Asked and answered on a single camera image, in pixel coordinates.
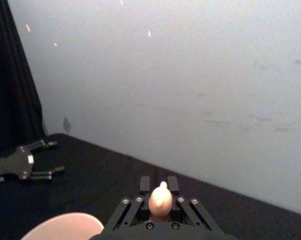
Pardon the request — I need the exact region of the plain pale wall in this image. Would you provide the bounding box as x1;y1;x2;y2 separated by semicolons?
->
7;0;301;218

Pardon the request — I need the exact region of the small white plastic piece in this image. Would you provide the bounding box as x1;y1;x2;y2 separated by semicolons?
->
148;181;173;222

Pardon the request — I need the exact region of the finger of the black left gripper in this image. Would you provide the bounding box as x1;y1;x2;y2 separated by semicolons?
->
29;165;66;182
27;139;59;151

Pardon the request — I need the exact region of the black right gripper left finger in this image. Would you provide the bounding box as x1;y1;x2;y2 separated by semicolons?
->
103;175;152;231

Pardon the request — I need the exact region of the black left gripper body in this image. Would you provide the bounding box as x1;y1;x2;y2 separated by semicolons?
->
0;145;35;185

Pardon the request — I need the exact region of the black table cloth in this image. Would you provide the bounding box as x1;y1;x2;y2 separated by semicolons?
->
0;133;301;240

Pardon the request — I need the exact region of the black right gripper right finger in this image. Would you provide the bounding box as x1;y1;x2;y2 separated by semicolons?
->
167;175;222;231

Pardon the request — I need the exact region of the black curtain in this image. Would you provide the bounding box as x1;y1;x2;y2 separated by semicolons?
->
0;0;47;156

